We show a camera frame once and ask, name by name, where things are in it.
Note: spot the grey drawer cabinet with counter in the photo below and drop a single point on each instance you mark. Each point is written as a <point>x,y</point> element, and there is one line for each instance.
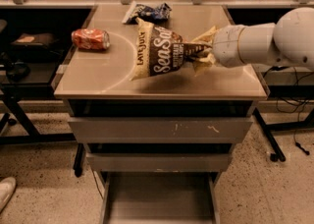
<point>101,85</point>

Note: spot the brown sea salt chip bag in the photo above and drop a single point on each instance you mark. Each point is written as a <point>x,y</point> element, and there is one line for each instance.
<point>162,51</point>

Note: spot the black headphones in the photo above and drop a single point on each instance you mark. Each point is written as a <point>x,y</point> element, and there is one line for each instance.
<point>17,71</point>

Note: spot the white shoe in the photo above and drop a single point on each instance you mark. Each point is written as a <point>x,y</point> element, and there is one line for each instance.
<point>7,188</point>

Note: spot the black bag on shelf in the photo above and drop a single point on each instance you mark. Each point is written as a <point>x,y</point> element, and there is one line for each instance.
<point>32,46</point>

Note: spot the top grey drawer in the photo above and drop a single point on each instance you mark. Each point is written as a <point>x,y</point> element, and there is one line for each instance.
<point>159,130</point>

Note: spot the orange soda can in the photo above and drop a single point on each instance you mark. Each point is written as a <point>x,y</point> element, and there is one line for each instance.
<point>91,39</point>

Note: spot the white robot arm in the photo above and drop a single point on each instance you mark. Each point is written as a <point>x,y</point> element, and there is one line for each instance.
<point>287,43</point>

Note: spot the bottom open grey drawer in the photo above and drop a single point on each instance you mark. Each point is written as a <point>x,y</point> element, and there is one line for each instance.
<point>159,198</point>

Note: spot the black table leg right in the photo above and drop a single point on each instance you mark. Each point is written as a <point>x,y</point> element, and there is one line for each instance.
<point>277,154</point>

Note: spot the blue crumpled chip bag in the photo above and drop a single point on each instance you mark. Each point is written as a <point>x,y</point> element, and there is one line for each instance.
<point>154,15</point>

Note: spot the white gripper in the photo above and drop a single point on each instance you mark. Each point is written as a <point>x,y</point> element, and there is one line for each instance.
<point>228,46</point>

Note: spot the middle grey drawer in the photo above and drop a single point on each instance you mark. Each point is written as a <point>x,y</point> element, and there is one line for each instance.
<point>159,162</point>

